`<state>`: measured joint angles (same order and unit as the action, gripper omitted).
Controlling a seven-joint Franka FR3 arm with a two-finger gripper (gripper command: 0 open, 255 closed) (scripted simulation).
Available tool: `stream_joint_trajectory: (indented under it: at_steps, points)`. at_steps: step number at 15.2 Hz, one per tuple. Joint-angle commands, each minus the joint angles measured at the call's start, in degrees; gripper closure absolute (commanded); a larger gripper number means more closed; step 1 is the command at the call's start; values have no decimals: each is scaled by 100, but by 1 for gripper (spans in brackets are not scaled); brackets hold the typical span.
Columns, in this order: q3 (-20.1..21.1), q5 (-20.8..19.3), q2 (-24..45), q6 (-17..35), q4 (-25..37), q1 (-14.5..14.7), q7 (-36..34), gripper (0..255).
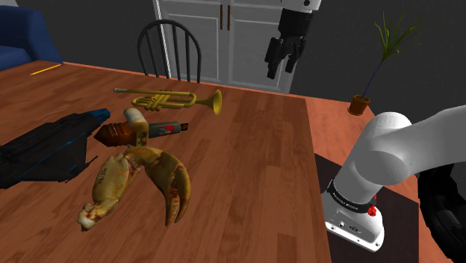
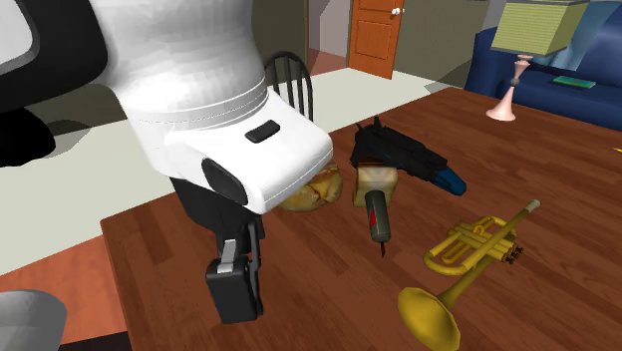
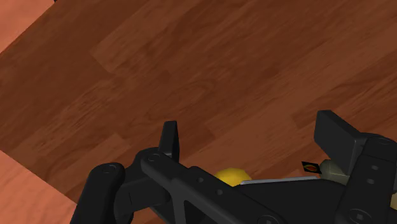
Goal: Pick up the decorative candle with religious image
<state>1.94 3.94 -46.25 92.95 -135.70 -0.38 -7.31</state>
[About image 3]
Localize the small black red-oval label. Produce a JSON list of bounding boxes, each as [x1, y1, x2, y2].
[[301, 160, 321, 175]]

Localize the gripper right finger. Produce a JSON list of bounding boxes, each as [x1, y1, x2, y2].
[[313, 109, 397, 224]]

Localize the yellow round fruit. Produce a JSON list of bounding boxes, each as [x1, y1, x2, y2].
[[214, 167, 253, 187]]

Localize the pale olive blocky object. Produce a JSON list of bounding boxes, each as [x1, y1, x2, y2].
[[319, 158, 351, 186]]

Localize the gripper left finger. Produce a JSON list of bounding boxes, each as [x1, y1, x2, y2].
[[69, 120, 280, 224]]

